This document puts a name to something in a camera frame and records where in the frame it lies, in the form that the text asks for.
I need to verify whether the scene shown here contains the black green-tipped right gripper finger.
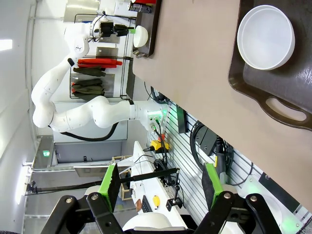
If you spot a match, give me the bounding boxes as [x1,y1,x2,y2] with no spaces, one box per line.
[114,30,136,37]
[114,23,136,32]
[40,163,122,234]
[194,162,281,234]

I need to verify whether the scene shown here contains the large olive green cloth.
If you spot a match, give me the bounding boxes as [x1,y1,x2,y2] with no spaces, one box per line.
[71,78,106,100]

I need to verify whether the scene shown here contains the wooden crate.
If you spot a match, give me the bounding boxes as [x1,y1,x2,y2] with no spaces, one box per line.
[111,156,134,202]

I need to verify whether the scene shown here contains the black flat panel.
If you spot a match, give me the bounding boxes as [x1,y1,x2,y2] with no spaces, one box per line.
[177,106,188,134]

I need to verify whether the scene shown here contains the yellow emergency stop box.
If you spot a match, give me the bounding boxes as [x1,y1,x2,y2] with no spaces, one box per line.
[149,137,170,154]

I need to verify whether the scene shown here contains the small cream white bowl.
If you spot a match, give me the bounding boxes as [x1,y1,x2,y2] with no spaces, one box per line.
[133,25,149,48]

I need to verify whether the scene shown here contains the white desk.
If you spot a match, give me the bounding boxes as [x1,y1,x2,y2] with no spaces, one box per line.
[132,140,189,230]

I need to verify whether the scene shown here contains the large white bowl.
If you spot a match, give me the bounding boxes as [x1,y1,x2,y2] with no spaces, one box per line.
[236,5,296,71]

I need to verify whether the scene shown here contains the black yellow cable connector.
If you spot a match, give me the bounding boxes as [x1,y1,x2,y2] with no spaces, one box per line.
[214,136,228,176]

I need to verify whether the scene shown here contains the black wire rack frame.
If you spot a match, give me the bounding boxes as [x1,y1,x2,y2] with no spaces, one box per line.
[69,13,136,100]

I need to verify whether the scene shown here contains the red folded cloth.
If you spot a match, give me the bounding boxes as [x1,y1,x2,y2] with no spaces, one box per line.
[77,58,123,69]

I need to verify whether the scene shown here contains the black box under table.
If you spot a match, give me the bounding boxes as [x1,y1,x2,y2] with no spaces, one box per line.
[196,126,217,157]

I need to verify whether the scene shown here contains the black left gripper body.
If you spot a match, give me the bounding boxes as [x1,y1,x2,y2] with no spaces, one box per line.
[100,21,116,38]

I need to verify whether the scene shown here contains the black coiled cable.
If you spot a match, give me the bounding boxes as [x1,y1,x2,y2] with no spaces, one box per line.
[189,120,235,176]

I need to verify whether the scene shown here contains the thick black arm hose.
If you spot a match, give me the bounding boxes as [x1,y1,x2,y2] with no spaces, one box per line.
[48,121,120,142]

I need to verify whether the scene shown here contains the dark brown serving tray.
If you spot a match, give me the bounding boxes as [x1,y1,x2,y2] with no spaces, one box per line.
[132,0,163,59]
[228,0,312,133]

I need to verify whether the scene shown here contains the black keyboard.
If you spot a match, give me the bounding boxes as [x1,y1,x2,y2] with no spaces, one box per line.
[141,195,151,213]

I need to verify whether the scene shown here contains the small olive green cloth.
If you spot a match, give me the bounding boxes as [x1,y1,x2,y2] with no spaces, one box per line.
[73,66,107,78]

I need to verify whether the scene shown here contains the black boom pole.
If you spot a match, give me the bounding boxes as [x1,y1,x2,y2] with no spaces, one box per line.
[25,167,181,196]

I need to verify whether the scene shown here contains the small black clamp stand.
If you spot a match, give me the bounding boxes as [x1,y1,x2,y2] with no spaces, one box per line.
[165,185,183,210]

